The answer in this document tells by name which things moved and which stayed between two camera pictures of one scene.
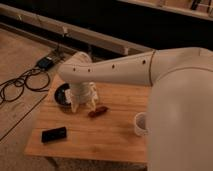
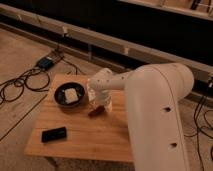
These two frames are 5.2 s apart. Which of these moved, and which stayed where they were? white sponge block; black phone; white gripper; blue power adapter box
Moved: white gripper
Stayed: black phone; blue power adapter box; white sponge block
